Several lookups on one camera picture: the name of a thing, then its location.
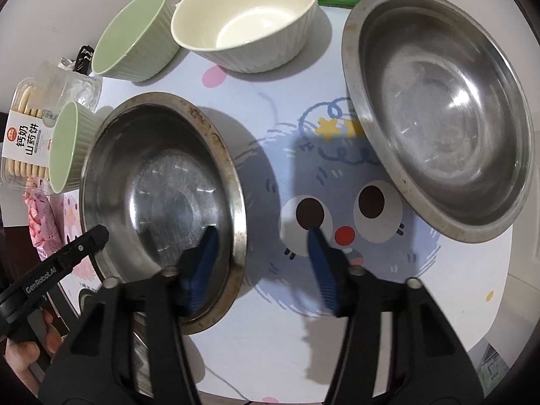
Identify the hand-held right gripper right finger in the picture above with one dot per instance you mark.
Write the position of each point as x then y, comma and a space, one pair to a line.
324, 270

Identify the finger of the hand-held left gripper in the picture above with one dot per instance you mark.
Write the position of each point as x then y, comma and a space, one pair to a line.
86, 242

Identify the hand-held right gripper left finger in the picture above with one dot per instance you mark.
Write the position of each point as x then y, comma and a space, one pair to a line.
202, 270

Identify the stainless steel bowl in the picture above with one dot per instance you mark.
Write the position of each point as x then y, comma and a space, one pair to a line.
168, 194
443, 114

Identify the green ribbed bowl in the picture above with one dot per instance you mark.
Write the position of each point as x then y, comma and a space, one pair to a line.
126, 33
65, 147

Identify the person's left hand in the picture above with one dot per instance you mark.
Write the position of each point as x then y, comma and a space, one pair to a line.
25, 358

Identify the pink snack packet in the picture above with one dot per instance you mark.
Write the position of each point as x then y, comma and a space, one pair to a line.
42, 223

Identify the clear biscuit box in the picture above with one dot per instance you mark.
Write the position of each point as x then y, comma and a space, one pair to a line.
27, 135

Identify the cartoon printed table mat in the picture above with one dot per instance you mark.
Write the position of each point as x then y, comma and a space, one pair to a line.
270, 135

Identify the clear glass cup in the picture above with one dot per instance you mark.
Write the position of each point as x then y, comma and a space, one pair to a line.
82, 90

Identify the black clip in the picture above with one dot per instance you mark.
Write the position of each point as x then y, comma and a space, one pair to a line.
83, 60

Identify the white ribbed bowl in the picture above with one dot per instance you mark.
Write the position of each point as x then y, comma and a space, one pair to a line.
253, 8

